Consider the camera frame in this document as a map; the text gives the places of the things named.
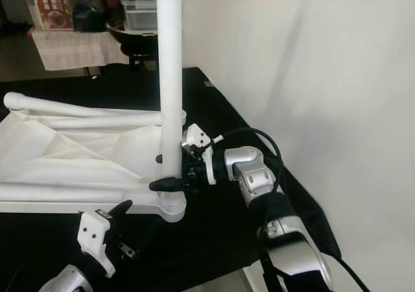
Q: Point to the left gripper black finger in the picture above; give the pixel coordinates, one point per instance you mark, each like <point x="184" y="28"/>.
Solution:
<point x="120" y="209"/>

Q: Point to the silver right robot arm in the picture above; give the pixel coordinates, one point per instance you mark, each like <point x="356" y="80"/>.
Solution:
<point x="256" y="175"/>

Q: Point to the white plastic children table top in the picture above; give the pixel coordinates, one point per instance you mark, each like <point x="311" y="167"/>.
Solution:
<point x="78" y="156"/>

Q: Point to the black round stool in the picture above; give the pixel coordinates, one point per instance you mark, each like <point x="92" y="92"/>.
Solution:
<point x="141" y="57"/>

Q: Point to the black wok pan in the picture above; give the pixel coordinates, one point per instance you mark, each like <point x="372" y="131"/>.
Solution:
<point x="130" y="39"/>

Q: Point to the pale patterned cloth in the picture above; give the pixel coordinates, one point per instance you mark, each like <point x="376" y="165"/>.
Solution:
<point x="71" y="48"/>

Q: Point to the clear plastic storage box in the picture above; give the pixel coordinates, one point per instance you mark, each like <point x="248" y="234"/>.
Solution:
<point x="139" y="16"/>

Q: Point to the black plastic bag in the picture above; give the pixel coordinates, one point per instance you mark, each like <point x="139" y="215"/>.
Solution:
<point x="94" y="6"/>

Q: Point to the red printed cardboard box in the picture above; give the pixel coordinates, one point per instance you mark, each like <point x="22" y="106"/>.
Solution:
<point x="53" y="12"/>

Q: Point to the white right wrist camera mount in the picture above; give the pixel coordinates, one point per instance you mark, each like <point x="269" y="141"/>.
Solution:
<point x="194" y="136"/>

